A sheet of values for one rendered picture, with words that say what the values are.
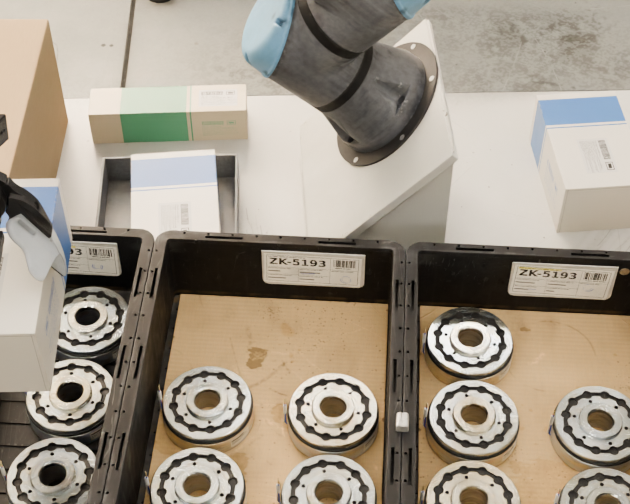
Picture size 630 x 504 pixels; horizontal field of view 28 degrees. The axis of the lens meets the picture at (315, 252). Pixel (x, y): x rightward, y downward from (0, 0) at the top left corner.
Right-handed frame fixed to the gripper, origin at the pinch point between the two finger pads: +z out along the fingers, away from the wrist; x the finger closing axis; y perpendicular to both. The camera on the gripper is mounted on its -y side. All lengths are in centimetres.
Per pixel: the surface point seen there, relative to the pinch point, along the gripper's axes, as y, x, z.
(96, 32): -178, -21, 113
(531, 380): -6, 57, 28
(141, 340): -5.2, 12.4, 18.5
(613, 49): -168, 112, 113
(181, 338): -13.1, 15.7, 28.5
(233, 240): -20.1, 22.4, 18.6
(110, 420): 5.4, 9.8, 18.4
